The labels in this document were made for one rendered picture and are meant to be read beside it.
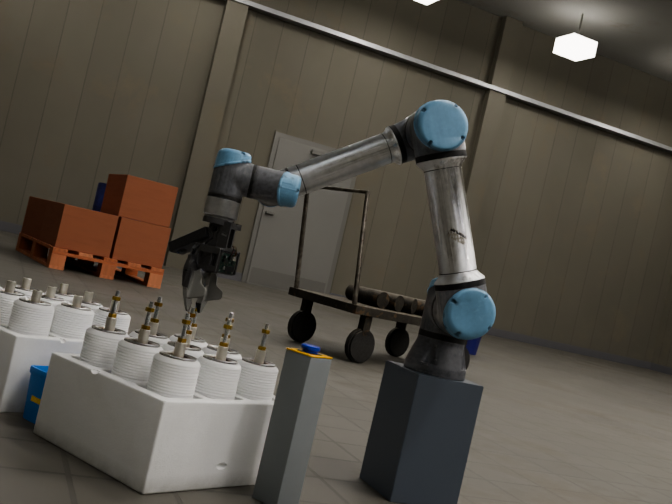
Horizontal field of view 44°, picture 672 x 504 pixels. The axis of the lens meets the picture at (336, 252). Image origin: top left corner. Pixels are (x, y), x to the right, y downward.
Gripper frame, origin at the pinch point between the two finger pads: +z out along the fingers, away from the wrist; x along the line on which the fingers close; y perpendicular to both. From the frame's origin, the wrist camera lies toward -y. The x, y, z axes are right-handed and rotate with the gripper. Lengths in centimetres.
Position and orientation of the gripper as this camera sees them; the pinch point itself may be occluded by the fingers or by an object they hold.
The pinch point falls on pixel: (192, 305)
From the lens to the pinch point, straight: 188.4
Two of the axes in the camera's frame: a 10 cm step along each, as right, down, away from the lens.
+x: 5.2, 1.4, 8.4
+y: 8.3, 1.8, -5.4
